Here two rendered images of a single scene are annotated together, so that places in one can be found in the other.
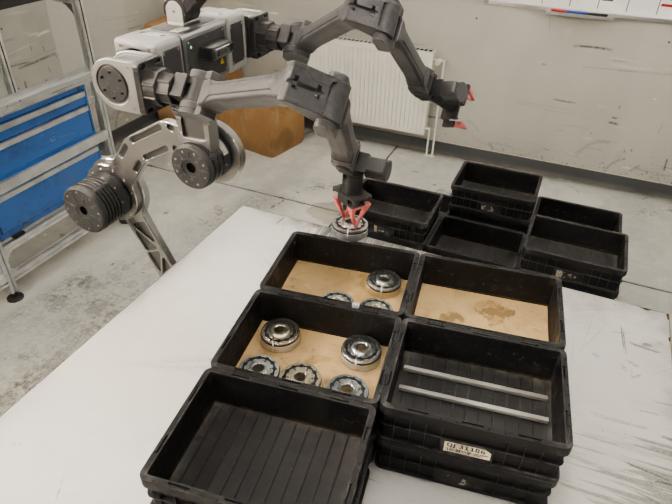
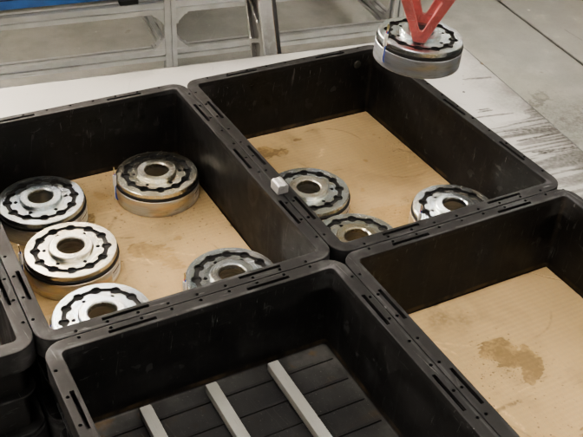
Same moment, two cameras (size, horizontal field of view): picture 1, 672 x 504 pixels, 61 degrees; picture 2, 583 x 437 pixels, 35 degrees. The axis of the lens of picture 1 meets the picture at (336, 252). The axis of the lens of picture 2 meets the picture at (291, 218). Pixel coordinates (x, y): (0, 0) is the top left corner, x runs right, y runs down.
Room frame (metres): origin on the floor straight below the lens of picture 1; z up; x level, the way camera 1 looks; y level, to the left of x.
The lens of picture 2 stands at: (0.56, -0.65, 1.50)
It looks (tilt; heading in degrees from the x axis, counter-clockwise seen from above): 36 degrees down; 45
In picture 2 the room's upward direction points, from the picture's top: 3 degrees clockwise
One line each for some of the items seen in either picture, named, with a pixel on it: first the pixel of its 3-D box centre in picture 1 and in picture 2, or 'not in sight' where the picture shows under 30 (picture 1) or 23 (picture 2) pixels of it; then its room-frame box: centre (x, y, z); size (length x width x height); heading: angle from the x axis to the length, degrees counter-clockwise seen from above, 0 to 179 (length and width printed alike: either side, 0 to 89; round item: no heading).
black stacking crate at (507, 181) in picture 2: (342, 286); (356, 172); (1.30, -0.02, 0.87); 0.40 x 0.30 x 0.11; 75
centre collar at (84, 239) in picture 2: (300, 377); (70, 247); (0.95, 0.08, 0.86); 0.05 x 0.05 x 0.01
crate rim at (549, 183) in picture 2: (342, 272); (359, 138); (1.30, -0.02, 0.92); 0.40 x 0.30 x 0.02; 75
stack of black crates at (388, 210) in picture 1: (390, 239); not in sight; (2.30, -0.26, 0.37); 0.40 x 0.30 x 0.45; 67
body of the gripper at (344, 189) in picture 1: (352, 184); not in sight; (1.37, -0.04, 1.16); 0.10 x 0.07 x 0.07; 36
